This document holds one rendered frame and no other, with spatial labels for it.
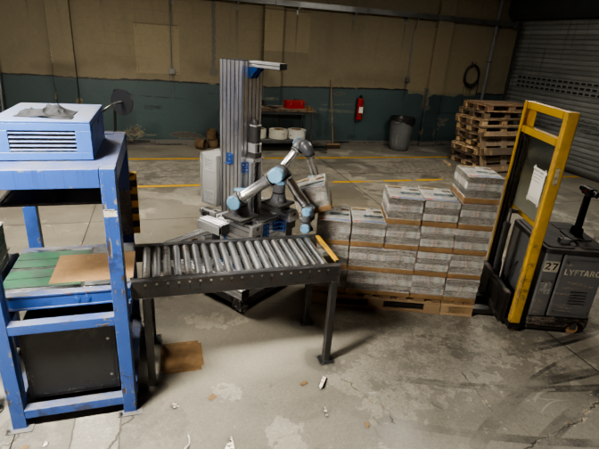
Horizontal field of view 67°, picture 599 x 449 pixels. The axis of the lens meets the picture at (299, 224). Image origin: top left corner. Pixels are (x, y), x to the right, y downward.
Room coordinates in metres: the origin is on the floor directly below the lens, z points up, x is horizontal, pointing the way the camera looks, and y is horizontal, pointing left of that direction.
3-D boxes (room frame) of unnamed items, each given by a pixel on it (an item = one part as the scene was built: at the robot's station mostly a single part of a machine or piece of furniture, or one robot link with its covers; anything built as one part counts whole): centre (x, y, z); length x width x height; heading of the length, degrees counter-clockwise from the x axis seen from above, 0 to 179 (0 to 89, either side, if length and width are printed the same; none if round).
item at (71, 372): (2.48, 1.39, 0.38); 0.94 x 0.69 x 0.63; 18
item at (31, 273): (2.48, 1.39, 0.75); 0.70 x 0.65 x 0.10; 108
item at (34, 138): (2.48, 1.39, 1.65); 0.60 x 0.45 x 0.20; 18
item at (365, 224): (3.69, -0.73, 0.42); 1.17 x 0.39 x 0.83; 89
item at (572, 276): (3.65, -2.26, 0.40); 0.69 x 0.55 x 0.80; 179
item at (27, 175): (2.48, 1.39, 1.50); 0.94 x 0.68 x 0.10; 18
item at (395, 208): (3.69, -0.87, 0.95); 0.38 x 0.29 x 0.23; 178
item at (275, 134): (9.64, 0.78, 0.55); 1.80 x 0.70 x 1.09; 108
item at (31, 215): (2.80, 1.81, 0.77); 0.09 x 0.09 x 1.55; 18
